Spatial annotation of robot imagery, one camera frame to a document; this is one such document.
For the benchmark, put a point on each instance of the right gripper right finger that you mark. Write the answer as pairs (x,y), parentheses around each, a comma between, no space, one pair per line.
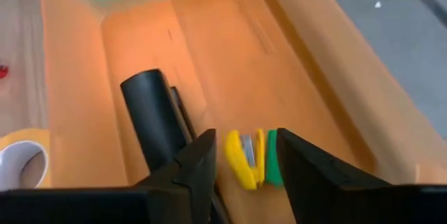
(314,189)

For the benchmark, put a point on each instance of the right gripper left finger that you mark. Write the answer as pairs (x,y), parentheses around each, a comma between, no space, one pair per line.
(188,189)

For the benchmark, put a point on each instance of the green mini stapler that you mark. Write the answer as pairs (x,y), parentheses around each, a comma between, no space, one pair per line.
(272,161)

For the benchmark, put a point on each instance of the yellow mini stapler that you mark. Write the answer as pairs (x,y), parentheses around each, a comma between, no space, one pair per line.
(237,161)

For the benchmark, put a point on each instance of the black stapler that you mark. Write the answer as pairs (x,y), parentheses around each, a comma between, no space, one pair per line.
(153,112)

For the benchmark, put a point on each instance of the yellow tape roll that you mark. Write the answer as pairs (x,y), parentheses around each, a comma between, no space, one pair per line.
(21,135)

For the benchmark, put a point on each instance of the red mini stapler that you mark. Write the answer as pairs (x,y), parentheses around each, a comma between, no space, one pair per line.
(3,71)

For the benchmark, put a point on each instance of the orange plastic bin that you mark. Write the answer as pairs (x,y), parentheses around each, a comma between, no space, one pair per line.
(244,60)

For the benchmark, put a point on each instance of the white floor scrap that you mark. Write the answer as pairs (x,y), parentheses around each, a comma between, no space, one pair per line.
(378,5)

